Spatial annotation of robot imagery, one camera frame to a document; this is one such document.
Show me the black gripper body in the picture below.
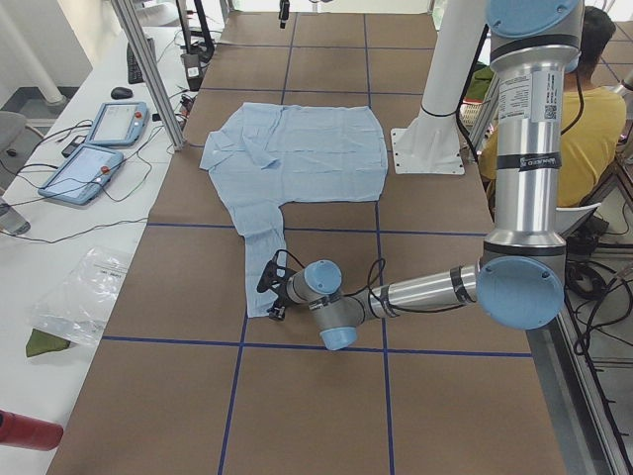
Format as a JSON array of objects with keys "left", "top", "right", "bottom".
[{"left": 274, "top": 277, "right": 296, "bottom": 312}]

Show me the light blue button shirt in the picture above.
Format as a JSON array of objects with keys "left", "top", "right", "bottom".
[{"left": 200, "top": 102, "right": 388, "bottom": 318}]

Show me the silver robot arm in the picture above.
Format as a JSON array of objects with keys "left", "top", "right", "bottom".
[{"left": 258, "top": 1, "right": 585, "bottom": 350}]

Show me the clear plastic bag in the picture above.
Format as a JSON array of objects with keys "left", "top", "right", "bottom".
[{"left": 30, "top": 246, "right": 133, "bottom": 347}]

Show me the near blue teach pendant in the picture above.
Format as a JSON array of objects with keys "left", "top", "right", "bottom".
[{"left": 38, "top": 144, "right": 124, "bottom": 206}]

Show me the blue teach pendant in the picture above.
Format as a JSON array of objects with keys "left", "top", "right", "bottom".
[
  {"left": 38, "top": 144, "right": 124, "bottom": 206},
  {"left": 85, "top": 101, "right": 148, "bottom": 147}
]

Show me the far blue teach pendant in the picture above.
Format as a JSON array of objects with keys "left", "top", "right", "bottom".
[{"left": 85, "top": 101, "right": 148, "bottom": 147}]

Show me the green folded cloth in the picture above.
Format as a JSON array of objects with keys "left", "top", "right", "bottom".
[{"left": 25, "top": 329, "right": 70, "bottom": 358}]

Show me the black monitor stand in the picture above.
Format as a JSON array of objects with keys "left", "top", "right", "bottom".
[{"left": 175, "top": 0, "right": 215, "bottom": 63}]

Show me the black computer mouse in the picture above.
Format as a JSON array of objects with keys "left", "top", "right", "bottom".
[{"left": 111, "top": 86, "right": 134, "bottom": 100}]

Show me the black power adapter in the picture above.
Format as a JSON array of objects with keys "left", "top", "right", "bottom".
[{"left": 61, "top": 136, "right": 85, "bottom": 157}]

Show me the black keyboard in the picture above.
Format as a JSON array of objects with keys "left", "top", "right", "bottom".
[{"left": 127, "top": 37, "right": 155, "bottom": 84}]

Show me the red bottle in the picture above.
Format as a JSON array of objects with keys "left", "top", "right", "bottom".
[{"left": 1, "top": 411, "right": 63, "bottom": 451}]

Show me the white chair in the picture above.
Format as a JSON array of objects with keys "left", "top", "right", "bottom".
[{"left": 554, "top": 202, "right": 601, "bottom": 238}]

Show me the person in yellow shirt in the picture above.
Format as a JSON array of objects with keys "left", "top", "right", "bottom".
[{"left": 479, "top": 5, "right": 628, "bottom": 209}]

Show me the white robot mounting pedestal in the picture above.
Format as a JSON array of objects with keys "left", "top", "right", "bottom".
[{"left": 391, "top": 0, "right": 487, "bottom": 175}]

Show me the aluminium frame post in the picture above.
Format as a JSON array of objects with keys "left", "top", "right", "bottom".
[{"left": 111, "top": 0, "right": 185, "bottom": 150}]

